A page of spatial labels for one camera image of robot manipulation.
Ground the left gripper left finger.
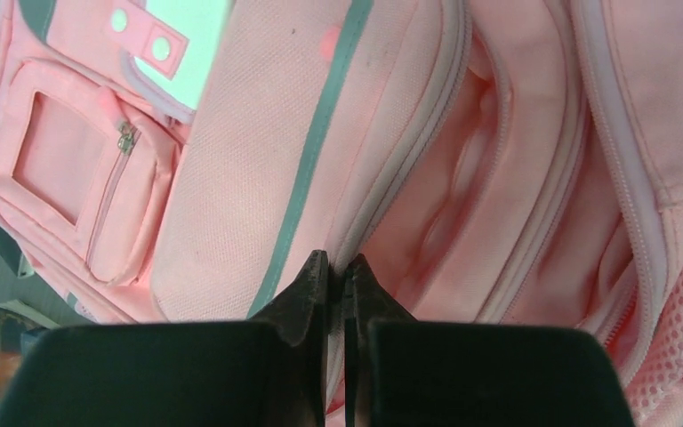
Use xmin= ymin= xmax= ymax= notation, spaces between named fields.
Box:
xmin=0 ymin=250 xmax=329 ymax=426

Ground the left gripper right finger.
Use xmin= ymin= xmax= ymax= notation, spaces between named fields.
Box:
xmin=343 ymin=256 xmax=634 ymax=426

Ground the pink student backpack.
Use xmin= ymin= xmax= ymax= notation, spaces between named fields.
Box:
xmin=0 ymin=1 xmax=683 ymax=426

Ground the dark book orange cover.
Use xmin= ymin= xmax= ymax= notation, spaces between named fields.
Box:
xmin=0 ymin=300 xmax=59 ymax=401

